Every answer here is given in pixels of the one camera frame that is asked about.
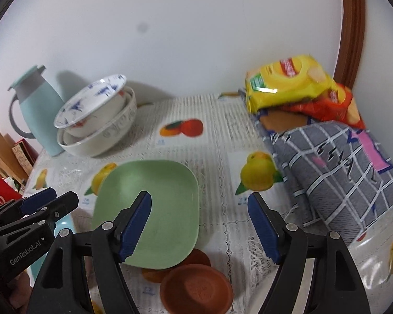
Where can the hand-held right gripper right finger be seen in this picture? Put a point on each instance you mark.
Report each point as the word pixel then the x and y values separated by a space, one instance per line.
pixel 263 229

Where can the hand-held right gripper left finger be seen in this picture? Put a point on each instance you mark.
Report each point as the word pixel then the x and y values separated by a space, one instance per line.
pixel 136 225

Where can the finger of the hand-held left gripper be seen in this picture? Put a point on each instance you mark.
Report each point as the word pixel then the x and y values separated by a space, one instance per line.
pixel 38 200
pixel 60 206

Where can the green square plate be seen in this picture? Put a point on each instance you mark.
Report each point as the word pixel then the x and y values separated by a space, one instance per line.
pixel 163 202

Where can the brown saucer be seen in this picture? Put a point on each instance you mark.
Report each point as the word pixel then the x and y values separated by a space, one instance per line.
pixel 199 258
pixel 196 289

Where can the stacked white patterned bowls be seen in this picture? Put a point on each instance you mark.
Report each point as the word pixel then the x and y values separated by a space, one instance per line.
pixel 127 113

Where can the red box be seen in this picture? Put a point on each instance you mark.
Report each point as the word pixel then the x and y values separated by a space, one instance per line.
pixel 0 189

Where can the boxes beside table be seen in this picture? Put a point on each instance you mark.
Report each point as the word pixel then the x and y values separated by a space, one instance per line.
pixel 0 150

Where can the grey checked cloth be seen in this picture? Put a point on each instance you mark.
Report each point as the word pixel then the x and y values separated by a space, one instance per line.
pixel 330 176

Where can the light blue thermos jug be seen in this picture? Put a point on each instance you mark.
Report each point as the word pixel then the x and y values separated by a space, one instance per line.
pixel 39 111

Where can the fruit print tablecloth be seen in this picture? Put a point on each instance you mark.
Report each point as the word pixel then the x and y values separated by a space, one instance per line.
pixel 216 137

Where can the brown packet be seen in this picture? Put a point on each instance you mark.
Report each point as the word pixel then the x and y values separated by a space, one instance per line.
pixel 281 121

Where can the blue floral white bowl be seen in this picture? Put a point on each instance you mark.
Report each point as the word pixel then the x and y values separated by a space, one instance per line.
pixel 91 98

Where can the orange chip bag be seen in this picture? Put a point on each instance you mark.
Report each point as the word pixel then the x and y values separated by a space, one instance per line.
pixel 330 108

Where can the yellow chip bag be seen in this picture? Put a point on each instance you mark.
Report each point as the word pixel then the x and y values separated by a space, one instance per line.
pixel 291 81

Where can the brown wooden door frame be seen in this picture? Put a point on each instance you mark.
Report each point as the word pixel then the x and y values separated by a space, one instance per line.
pixel 350 23

